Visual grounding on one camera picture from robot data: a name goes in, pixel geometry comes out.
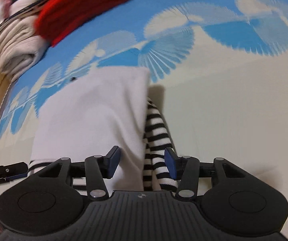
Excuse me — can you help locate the black white striped hooded shirt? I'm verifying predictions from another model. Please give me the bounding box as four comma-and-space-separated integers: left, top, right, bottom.
29, 66, 178, 192

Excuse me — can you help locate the white pink folded clothes stack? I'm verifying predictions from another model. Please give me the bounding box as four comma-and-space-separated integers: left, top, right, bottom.
0, 0, 85, 36

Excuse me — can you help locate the blue white patterned bedsheet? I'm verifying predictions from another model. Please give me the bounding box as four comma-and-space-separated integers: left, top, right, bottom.
0, 0, 288, 241

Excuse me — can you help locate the cream folded blanket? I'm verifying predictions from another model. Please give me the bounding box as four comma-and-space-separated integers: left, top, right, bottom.
0, 15, 49, 82

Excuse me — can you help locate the red folded blanket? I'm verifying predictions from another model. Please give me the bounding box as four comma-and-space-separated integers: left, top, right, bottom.
35, 0, 128, 46

